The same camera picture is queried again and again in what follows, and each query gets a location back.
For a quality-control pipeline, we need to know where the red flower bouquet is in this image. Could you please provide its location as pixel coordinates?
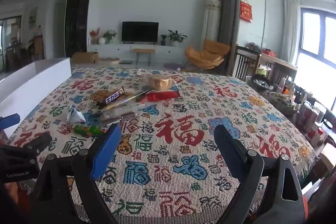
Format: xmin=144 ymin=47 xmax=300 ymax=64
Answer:
xmin=89 ymin=28 xmax=101 ymax=44

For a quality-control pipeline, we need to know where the silver snack packet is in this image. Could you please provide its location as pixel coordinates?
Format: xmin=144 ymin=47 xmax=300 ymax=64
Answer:
xmin=66 ymin=105 xmax=87 ymax=125

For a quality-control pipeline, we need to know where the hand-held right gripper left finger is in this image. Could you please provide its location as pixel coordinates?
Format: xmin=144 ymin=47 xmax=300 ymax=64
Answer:
xmin=31 ymin=123 xmax=122 ymax=224

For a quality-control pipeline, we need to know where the brown chocolate bar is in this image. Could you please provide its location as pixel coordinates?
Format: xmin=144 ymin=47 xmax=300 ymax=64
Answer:
xmin=97 ymin=88 xmax=126 ymax=107

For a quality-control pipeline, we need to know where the glass balcony door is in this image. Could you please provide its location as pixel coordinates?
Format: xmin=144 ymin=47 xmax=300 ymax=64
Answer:
xmin=0 ymin=15 xmax=21 ymax=72

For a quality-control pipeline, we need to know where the round beige floor cushion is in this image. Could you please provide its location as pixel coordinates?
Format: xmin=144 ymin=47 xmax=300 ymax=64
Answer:
xmin=98 ymin=57 xmax=121 ymax=64

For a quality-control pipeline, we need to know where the red wall hanging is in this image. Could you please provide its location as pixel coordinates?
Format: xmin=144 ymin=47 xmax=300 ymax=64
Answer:
xmin=240 ymin=0 xmax=253 ymax=23

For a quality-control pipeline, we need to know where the framed wall picture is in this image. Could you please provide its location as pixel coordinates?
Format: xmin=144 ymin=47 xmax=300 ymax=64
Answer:
xmin=28 ymin=7 xmax=38 ymax=28

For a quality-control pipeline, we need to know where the brown cardboard box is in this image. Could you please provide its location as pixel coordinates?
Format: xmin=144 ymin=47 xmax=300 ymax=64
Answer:
xmin=72 ymin=51 xmax=99 ymax=64

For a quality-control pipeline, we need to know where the white television cabinet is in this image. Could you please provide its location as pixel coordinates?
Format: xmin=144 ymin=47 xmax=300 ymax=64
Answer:
xmin=87 ymin=43 xmax=189 ymax=62

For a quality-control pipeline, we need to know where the printed woven tablecloth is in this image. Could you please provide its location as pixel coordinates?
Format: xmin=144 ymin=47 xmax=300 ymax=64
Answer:
xmin=0 ymin=65 xmax=318 ymax=224

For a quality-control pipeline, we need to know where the white curtain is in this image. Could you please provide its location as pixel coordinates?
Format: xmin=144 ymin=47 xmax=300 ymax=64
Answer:
xmin=283 ymin=0 xmax=302 ymax=67

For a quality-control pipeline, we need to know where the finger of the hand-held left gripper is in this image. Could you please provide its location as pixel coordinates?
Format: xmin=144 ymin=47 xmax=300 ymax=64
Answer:
xmin=16 ymin=133 xmax=53 ymax=159
xmin=0 ymin=114 xmax=21 ymax=132

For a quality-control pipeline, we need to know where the grey curtain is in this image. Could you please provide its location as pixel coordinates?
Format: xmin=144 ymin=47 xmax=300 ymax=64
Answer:
xmin=217 ymin=0 xmax=242 ymax=75

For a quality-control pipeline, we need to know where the green potted plant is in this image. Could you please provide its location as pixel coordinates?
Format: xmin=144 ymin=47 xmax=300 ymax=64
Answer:
xmin=103 ymin=29 xmax=118 ymax=44

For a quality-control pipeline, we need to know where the orange lounge chair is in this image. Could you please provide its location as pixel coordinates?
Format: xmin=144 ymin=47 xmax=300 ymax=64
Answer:
xmin=185 ymin=39 xmax=231 ymax=70

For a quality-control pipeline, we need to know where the long clear chocolate stick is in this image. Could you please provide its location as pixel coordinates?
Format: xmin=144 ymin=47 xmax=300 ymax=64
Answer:
xmin=100 ymin=89 xmax=153 ymax=111

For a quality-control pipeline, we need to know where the cluster of bottles and jars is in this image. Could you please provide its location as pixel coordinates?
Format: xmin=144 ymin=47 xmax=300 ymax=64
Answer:
xmin=270 ymin=77 xmax=336 ymax=148

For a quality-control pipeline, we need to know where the dark framed window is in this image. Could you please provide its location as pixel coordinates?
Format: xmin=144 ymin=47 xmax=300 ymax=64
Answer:
xmin=295 ymin=7 xmax=336 ymax=109

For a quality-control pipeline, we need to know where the wooden stool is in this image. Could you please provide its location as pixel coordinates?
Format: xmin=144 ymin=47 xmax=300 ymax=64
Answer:
xmin=132 ymin=48 xmax=156 ymax=65

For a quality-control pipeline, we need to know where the leafy plant in white pot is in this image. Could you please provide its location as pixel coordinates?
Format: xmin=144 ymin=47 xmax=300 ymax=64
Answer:
xmin=167 ymin=30 xmax=188 ymax=47

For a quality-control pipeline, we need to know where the wooden side desk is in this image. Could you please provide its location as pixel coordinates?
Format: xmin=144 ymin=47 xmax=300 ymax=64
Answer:
xmin=260 ymin=52 xmax=298 ymax=80

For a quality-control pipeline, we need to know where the clear pack of cookies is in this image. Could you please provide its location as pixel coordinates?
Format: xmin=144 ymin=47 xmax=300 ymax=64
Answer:
xmin=143 ymin=74 xmax=175 ymax=90

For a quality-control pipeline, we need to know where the red snack packet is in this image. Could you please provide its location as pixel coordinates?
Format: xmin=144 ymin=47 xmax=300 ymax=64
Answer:
xmin=139 ymin=91 xmax=180 ymax=103

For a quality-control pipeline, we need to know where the black bowl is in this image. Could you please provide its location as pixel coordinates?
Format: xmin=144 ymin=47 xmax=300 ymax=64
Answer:
xmin=251 ymin=74 xmax=275 ymax=90

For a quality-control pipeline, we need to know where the clear snack stick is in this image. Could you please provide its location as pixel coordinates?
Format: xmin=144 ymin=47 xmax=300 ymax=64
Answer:
xmin=102 ymin=105 xmax=139 ymax=115

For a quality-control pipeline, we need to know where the white cardboard box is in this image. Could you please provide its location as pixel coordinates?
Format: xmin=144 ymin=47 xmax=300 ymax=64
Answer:
xmin=0 ymin=57 xmax=72 ymax=135

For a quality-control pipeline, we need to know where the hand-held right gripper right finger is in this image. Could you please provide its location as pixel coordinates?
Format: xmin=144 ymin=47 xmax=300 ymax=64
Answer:
xmin=214 ymin=124 xmax=306 ymax=224

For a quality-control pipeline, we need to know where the white standing air conditioner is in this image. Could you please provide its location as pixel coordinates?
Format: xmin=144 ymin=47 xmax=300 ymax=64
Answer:
xmin=203 ymin=0 xmax=221 ymax=42

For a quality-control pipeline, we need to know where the green candy tube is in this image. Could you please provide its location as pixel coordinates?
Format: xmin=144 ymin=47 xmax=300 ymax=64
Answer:
xmin=73 ymin=124 xmax=108 ymax=136

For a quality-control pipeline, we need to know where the black television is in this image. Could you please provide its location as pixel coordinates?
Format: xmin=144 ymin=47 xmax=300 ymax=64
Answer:
xmin=122 ymin=21 xmax=159 ymax=44

